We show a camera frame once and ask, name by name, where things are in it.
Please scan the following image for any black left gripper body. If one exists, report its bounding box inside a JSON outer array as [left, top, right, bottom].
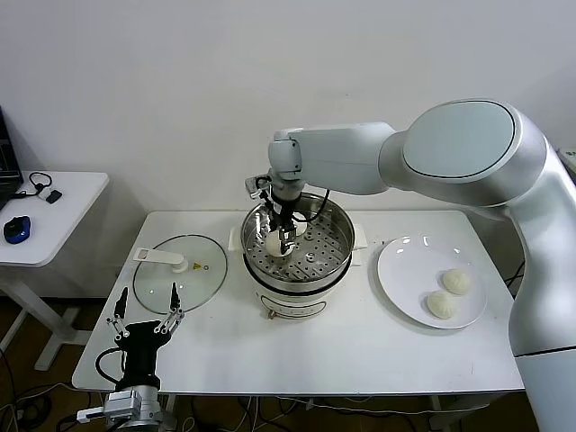
[[114, 320, 173, 383]]

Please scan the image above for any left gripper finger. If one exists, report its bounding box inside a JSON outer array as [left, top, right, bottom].
[[153, 282, 186, 335], [105, 287, 131, 341]]

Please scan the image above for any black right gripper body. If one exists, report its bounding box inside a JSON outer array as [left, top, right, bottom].
[[269, 197, 299, 230]]

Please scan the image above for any perforated steel steamer basket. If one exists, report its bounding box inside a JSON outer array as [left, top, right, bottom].
[[239, 192, 356, 289]]

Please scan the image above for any stainless steel steamer pot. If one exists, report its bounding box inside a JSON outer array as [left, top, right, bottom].
[[228, 223, 368, 321]]

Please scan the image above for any glass pot lid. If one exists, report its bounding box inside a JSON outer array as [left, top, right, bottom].
[[132, 233, 229, 315]]

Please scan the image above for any white side table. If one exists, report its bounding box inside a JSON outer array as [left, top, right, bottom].
[[0, 172, 111, 373]]

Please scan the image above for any white round plate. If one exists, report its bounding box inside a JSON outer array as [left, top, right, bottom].
[[376, 236, 488, 329]]

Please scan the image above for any blue computer mouse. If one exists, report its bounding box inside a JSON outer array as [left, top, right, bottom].
[[2, 216, 32, 246]]

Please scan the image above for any black laptop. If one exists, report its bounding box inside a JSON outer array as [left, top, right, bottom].
[[0, 106, 24, 212]]

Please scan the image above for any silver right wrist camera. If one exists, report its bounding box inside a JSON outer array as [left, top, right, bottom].
[[245, 174, 274, 200]]

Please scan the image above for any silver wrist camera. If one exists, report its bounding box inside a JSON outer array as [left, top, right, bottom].
[[245, 174, 274, 200], [76, 406, 108, 423]]

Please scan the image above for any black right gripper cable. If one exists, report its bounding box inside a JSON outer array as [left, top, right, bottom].
[[304, 188, 333, 225]]

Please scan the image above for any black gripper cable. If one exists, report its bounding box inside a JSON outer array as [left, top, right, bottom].
[[304, 188, 333, 225], [94, 346, 126, 386]]

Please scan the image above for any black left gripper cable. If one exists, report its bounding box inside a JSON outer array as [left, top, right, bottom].
[[94, 346, 126, 386]]

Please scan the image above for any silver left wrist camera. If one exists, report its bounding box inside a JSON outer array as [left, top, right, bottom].
[[76, 406, 108, 423]]

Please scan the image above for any white floor cable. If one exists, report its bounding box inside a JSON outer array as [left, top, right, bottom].
[[17, 382, 76, 402]]

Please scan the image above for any black coiled floor cable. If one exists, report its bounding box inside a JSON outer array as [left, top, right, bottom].
[[17, 394, 54, 427]]

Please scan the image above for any black looped cable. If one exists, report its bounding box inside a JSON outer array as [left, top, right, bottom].
[[9, 173, 54, 200]]

